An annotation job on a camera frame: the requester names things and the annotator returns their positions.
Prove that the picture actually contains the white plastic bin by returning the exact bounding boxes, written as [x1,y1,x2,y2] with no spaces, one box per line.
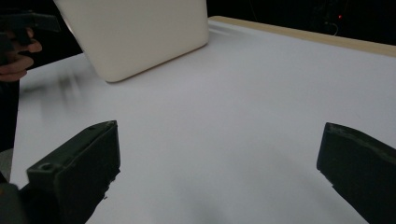
[52,0,210,84]

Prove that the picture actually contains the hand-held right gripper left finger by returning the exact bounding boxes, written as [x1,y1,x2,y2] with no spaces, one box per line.
[19,119,121,224]

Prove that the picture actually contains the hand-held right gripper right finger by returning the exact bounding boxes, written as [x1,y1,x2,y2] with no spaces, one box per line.
[316,121,396,224]

